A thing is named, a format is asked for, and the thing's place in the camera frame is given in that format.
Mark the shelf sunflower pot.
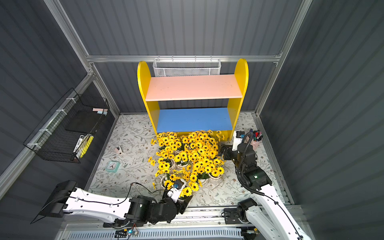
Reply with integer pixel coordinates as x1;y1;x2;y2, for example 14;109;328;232
153;170;182;190
185;150;208;165
208;159;225;180
208;130;226;150
151;132;183;158
198;146;224;166
148;157;174;174
174;151;190;169
179;179;200;200
190;164;209;187
182;130;216;149

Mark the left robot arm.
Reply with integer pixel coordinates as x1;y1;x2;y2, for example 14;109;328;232
31;180;193;230

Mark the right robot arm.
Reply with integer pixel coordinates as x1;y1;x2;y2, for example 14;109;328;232
219;130;311;240

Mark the pink bucket with pens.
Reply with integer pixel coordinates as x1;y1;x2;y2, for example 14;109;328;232
251;130;263;151

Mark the green circuit board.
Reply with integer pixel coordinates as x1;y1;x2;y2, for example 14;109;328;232
114;229;139;240

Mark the yellow wooden shelf unit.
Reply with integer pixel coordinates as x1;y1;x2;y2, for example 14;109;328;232
137;59;249;141

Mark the floral patterned table mat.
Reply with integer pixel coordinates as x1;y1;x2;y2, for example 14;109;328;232
80;112;296;211

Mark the small teal alarm clock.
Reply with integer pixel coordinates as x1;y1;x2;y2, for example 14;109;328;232
105;161;120;173

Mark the small pink white object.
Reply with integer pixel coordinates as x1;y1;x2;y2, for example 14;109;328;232
116;147;123;155

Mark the white mesh desk tray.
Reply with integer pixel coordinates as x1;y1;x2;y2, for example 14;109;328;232
153;59;222;77

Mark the yellow item in basket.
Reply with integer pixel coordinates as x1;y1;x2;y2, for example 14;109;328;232
74;134;94;159

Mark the white marker in basket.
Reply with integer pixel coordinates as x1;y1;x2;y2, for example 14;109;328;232
73;135;85;153

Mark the pink sticky notes pad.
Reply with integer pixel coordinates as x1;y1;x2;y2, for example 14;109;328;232
93;108;108;116

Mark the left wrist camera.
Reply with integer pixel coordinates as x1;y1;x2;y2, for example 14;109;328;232
166;179;187;203

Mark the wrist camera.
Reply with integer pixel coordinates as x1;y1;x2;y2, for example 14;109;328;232
166;179;187;203
232;131;245;151

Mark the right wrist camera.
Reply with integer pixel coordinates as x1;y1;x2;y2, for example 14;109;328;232
232;131;245;151

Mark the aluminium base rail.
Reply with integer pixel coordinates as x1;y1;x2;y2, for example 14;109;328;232
55;206;252;240

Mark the black wire wall basket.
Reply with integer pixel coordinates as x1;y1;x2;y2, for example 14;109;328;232
24;90;110;164

